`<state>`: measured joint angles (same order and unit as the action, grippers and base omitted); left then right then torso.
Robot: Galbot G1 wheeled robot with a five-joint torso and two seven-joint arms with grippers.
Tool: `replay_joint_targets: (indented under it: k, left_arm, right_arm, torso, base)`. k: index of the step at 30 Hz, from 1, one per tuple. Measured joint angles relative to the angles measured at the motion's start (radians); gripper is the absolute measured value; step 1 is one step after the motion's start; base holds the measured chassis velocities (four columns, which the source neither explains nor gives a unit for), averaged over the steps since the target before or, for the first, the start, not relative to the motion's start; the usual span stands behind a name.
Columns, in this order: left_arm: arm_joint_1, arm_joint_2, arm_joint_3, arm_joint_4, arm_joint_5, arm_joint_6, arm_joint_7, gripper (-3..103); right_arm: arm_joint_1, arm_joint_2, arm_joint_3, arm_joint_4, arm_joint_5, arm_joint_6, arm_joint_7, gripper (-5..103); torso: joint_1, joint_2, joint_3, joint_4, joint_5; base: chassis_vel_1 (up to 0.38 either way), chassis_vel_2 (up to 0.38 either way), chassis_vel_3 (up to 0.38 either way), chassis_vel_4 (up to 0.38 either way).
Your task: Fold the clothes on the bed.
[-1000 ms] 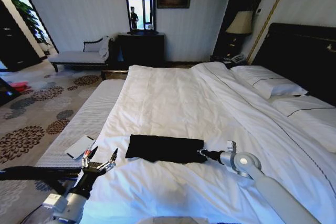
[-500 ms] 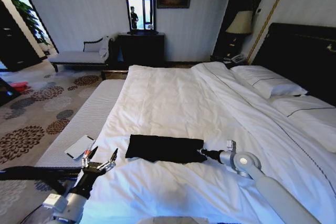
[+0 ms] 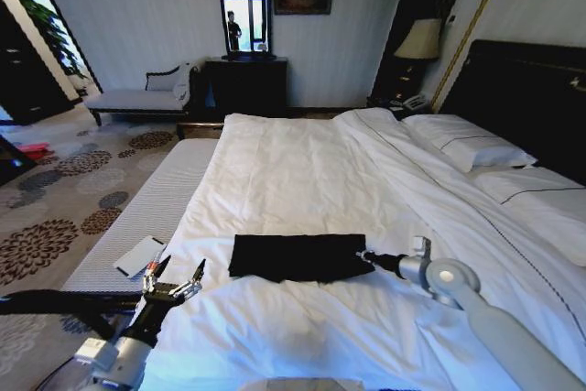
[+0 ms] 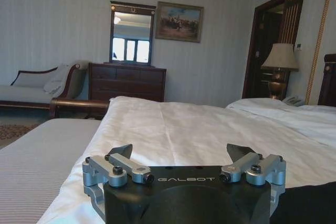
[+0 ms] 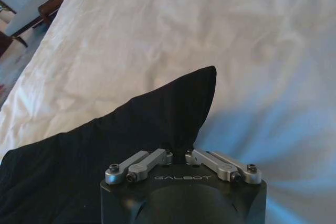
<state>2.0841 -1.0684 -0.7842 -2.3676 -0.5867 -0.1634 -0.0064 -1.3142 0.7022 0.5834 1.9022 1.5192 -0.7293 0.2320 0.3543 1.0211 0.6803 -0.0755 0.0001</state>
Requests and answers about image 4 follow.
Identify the dark wooden door frame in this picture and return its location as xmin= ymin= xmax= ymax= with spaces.
xmin=241 ymin=0 xmax=287 ymax=99

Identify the white telephone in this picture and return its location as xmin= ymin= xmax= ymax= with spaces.
xmin=282 ymin=94 xmax=306 ymax=106

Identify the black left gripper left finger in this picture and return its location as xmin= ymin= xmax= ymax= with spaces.
xmin=82 ymin=144 xmax=154 ymax=211

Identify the grey striped bed sheet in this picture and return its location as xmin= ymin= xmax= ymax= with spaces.
xmin=0 ymin=118 xmax=102 ymax=224

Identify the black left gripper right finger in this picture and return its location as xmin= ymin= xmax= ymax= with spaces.
xmin=219 ymin=143 xmax=287 ymax=212

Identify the white duvet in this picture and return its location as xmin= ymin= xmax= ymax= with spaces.
xmin=36 ymin=95 xmax=336 ymax=224

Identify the white pillow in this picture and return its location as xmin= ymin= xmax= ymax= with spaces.
xmin=43 ymin=63 xmax=77 ymax=94

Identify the dark gold striped drape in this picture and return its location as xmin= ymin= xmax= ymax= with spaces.
xmin=278 ymin=0 xmax=309 ymax=45

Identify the gold twisted rope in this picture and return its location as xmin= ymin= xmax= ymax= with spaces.
xmin=306 ymin=0 xmax=332 ymax=104

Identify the patterned carpet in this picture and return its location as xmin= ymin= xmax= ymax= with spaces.
xmin=0 ymin=122 xmax=40 ymax=149

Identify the gold framed painting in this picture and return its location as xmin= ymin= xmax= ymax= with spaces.
xmin=154 ymin=1 xmax=205 ymax=44

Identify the dark framed mirror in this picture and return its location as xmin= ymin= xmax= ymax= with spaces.
xmin=108 ymin=1 xmax=157 ymax=67

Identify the dark wooden headboard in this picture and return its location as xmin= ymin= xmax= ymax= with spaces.
xmin=318 ymin=54 xmax=336 ymax=106

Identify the dark wooden footboard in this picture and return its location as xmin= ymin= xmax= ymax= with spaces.
xmin=50 ymin=97 xmax=110 ymax=120

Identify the beige shade table lamp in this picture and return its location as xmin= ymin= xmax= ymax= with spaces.
xmin=261 ymin=42 xmax=299 ymax=100

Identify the dark wooden dresser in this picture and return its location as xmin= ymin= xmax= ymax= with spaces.
xmin=88 ymin=62 xmax=167 ymax=103

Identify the black garment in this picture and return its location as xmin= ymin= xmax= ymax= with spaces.
xmin=269 ymin=181 xmax=336 ymax=224

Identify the grey chaise longue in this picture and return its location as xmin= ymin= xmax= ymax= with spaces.
xmin=0 ymin=60 xmax=90 ymax=110

